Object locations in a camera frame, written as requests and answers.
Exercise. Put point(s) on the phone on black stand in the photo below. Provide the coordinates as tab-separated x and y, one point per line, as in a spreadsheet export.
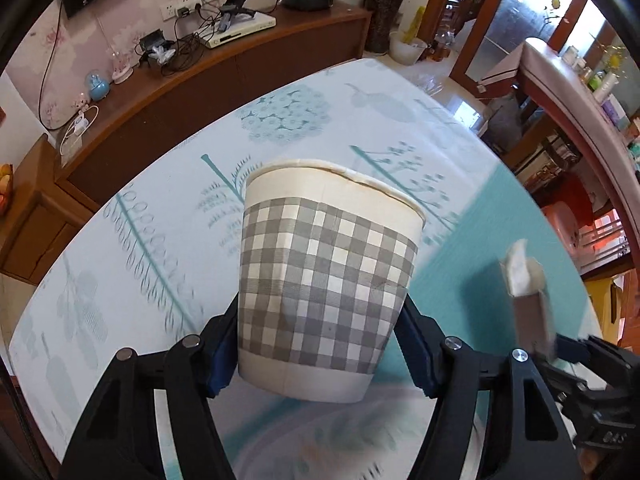
234	10

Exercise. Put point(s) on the white bucket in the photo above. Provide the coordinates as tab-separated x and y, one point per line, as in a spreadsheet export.
407	50

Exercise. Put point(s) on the wall socket strip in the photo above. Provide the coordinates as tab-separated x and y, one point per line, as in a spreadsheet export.
192	2

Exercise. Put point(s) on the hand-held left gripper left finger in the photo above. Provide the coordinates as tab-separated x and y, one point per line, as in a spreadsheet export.
222	360

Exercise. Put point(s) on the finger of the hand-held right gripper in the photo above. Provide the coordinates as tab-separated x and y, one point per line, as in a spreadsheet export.
567	385
567	349

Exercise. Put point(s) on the fruit bowl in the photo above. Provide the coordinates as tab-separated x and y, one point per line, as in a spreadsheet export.
4	190

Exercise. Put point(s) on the wooden television cabinet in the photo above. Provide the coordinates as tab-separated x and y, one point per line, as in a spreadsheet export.
150	110

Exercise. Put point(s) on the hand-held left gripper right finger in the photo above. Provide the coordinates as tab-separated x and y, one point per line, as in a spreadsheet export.
417	355

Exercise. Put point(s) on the white set-top box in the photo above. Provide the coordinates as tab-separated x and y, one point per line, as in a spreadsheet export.
240	30

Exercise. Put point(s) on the table with patterned cloth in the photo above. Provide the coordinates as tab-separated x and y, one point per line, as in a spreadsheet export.
175	185

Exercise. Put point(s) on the grey checked paper cup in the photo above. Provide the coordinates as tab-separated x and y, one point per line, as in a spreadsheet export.
325	285

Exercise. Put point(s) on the brown drink carton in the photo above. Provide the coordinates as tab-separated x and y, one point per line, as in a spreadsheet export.
530	305

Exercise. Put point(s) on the teal table runner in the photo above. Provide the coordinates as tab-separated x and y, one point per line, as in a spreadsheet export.
475	240

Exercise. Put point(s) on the black wicker bin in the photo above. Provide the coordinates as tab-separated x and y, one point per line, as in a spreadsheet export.
385	20

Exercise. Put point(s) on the table with pink cloth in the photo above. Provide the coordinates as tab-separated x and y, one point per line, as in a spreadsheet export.
560	85

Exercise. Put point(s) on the pink plastic stool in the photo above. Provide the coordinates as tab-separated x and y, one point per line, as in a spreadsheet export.
570	225

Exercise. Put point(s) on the pink glass dome ornament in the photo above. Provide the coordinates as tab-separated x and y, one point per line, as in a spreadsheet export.
121	70

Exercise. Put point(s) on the yellow plastic chair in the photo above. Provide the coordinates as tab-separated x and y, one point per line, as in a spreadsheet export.
612	305

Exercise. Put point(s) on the blue round ornament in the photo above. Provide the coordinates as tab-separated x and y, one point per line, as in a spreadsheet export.
96	86

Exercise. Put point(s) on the group of small bottles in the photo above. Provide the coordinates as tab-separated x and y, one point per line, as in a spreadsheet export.
607	90

